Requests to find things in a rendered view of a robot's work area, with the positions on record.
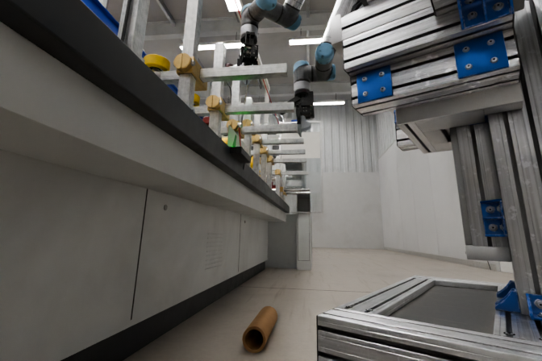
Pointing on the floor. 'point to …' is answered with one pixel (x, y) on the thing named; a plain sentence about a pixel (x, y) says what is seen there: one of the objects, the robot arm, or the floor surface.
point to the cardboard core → (260, 329)
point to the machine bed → (108, 262)
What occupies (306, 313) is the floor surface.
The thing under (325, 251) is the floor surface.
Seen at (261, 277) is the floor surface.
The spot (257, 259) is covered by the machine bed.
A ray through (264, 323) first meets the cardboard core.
